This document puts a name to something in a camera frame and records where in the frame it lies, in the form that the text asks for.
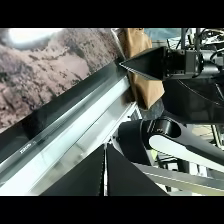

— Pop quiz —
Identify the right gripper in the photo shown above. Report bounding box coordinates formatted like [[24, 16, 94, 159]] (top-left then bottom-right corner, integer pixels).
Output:
[[119, 46, 205, 81]]

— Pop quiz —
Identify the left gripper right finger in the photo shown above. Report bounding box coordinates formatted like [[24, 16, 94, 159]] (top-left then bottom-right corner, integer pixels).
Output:
[[106, 143, 168, 197]]

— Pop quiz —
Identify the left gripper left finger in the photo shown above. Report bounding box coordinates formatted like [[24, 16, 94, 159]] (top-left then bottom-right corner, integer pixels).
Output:
[[41, 143, 106, 197]]

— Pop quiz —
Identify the brown T-shirt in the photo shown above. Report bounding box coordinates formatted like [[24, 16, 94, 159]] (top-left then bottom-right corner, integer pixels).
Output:
[[117, 27, 166, 111]]

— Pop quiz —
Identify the black cable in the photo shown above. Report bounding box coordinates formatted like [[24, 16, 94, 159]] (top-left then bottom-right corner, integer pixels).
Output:
[[194, 27, 224, 54]]

